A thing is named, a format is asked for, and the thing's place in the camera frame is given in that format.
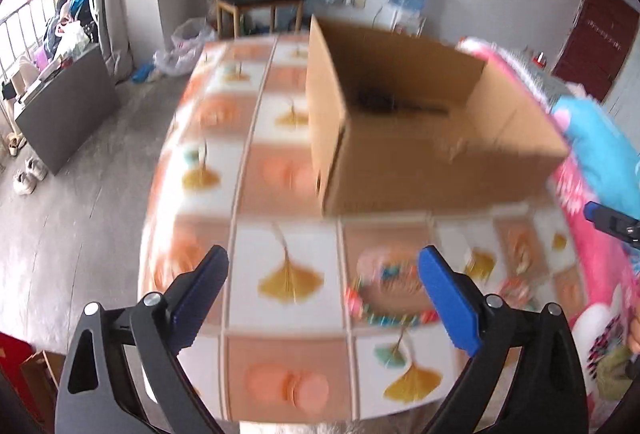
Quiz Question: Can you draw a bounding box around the ginkgo leaf patterned tablecloth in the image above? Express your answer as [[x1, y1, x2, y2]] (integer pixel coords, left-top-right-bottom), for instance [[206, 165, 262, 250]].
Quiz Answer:
[[137, 34, 591, 425]]

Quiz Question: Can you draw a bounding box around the white water dispenser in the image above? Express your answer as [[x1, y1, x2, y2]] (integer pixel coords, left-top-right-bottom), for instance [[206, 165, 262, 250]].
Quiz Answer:
[[372, 6, 426, 37]]

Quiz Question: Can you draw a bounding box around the red box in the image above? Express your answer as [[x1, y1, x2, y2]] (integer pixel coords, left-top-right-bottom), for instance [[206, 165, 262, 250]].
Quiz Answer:
[[0, 331, 36, 415]]

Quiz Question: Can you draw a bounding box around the pink floral blanket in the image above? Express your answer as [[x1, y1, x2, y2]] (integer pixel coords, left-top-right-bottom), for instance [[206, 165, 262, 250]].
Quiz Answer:
[[457, 38, 640, 415]]

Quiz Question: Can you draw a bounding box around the colourful bead bracelet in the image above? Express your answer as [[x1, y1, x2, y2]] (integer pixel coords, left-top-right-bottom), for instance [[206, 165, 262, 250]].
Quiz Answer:
[[345, 259, 441, 327]]

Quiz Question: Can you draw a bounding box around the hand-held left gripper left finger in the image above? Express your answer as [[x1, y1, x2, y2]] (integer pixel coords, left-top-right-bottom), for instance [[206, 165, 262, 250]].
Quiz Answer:
[[54, 245, 231, 434]]

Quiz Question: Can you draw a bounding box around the clear plastic bag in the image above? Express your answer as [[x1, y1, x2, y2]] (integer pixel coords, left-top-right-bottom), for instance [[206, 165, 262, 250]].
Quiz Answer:
[[152, 18, 218, 75]]

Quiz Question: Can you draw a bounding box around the dark grey cabinet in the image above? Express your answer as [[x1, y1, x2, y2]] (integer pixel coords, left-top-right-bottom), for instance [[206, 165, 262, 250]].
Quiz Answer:
[[14, 44, 122, 175]]

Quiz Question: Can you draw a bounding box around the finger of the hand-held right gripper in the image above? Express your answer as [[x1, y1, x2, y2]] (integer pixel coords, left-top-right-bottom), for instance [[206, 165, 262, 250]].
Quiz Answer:
[[584, 201, 640, 249]]

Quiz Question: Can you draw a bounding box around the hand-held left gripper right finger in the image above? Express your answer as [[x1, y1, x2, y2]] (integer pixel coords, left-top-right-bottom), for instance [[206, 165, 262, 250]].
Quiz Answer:
[[418, 245, 590, 434]]

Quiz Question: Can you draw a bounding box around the white fluffy towel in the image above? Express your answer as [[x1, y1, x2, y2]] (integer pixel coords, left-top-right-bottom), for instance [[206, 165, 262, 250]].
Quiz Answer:
[[239, 418, 363, 434]]

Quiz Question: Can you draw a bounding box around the metal window railing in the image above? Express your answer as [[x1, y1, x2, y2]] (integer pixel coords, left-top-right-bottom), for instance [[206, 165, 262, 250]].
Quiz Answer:
[[0, 0, 56, 115]]

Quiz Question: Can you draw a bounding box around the light blue pillow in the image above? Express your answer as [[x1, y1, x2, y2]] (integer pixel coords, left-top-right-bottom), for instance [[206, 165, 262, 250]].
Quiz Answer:
[[552, 94, 640, 229]]

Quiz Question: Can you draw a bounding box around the brown cardboard box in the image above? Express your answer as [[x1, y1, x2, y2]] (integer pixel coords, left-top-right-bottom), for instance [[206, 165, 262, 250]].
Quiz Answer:
[[305, 15, 571, 216]]

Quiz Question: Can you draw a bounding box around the pile of clothes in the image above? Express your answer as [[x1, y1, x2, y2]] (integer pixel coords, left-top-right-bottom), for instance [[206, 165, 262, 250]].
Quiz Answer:
[[42, 0, 101, 64]]

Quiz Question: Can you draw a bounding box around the dark red door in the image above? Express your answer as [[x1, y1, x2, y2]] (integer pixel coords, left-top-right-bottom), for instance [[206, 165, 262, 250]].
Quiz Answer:
[[552, 0, 640, 102]]

